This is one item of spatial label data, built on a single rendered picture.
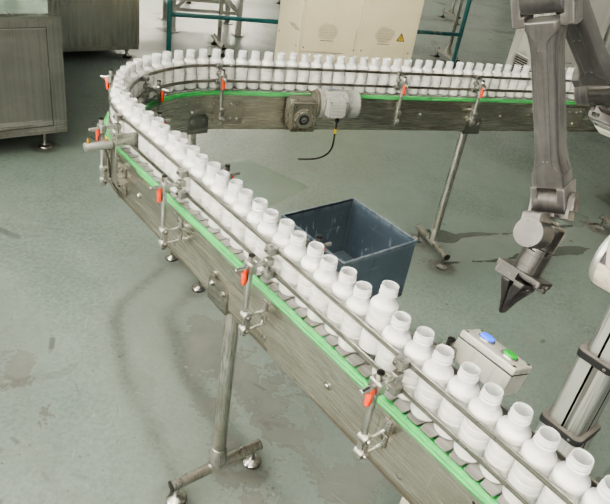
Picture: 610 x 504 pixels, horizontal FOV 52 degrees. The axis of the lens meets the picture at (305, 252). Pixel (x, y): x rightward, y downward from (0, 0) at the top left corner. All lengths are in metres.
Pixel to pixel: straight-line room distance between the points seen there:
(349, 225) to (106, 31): 4.74
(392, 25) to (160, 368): 3.85
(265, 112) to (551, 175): 1.91
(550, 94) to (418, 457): 0.73
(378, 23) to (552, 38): 4.49
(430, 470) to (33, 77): 3.69
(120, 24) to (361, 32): 2.41
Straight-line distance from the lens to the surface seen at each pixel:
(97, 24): 6.57
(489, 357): 1.34
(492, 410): 1.19
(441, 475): 1.29
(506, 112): 3.62
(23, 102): 4.46
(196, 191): 1.83
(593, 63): 1.43
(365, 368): 1.38
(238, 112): 2.94
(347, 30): 5.55
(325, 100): 2.92
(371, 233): 2.15
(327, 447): 2.55
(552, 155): 1.27
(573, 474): 1.14
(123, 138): 2.13
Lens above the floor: 1.90
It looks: 32 degrees down
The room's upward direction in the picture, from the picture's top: 9 degrees clockwise
